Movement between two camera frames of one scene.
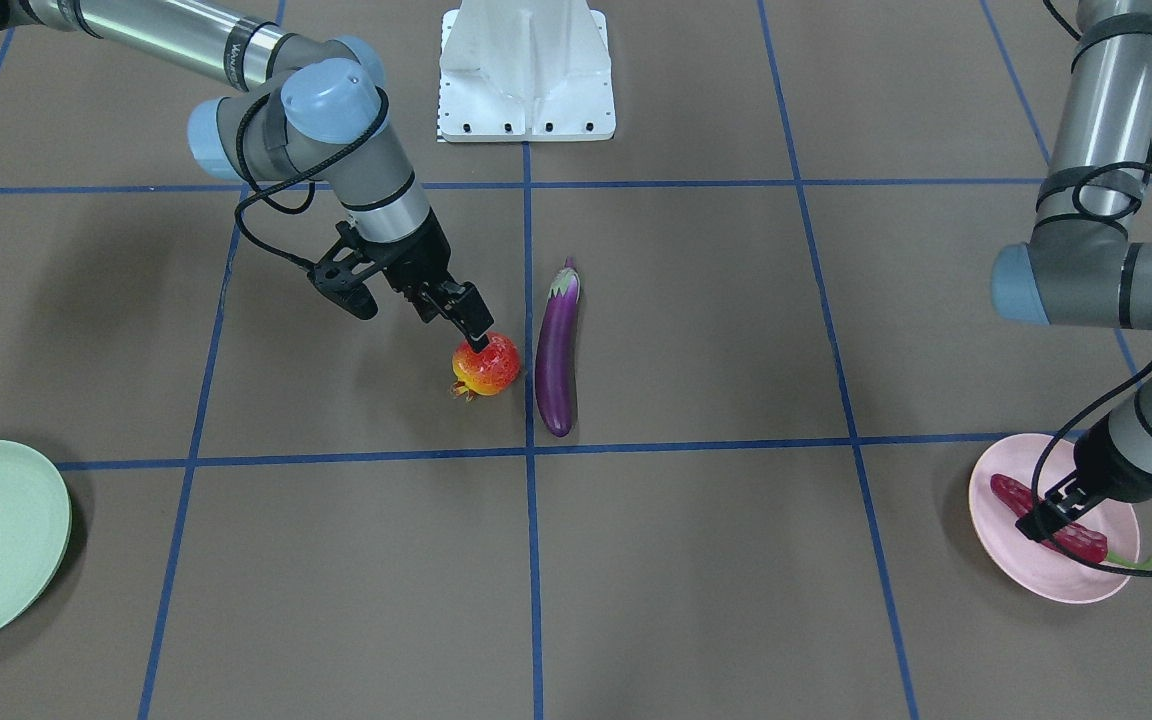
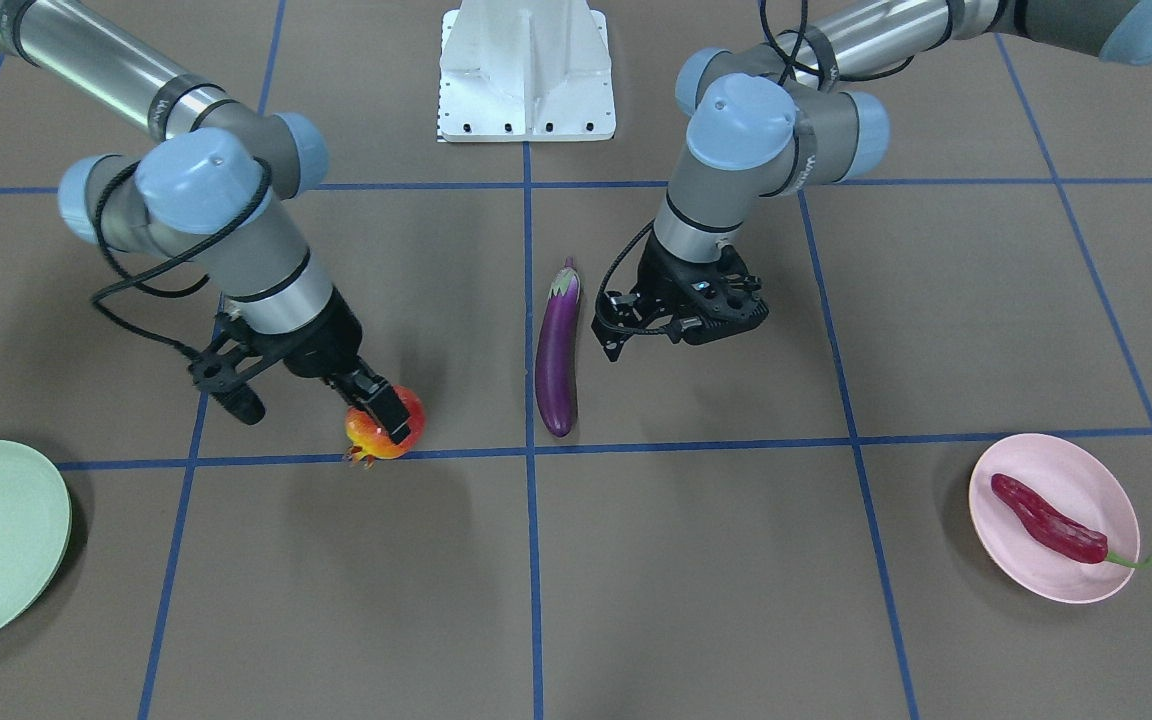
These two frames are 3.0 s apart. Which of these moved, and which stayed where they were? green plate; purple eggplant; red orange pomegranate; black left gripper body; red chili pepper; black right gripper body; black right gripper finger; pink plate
Moved: red orange pomegranate; black right gripper body; black left gripper body; black right gripper finger
Stayed: green plate; red chili pepper; purple eggplant; pink plate
